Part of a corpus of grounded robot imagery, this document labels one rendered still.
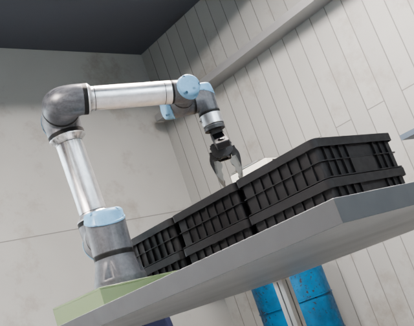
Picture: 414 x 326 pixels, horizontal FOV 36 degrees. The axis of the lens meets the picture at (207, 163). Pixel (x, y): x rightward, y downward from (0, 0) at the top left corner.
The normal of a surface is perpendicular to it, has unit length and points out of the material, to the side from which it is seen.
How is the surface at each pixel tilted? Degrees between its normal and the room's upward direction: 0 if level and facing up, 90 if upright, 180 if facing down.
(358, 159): 90
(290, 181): 90
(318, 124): 90
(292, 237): 90
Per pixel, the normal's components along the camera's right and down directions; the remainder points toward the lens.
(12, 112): 0.62, -0.39
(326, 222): -0.72, 0.08
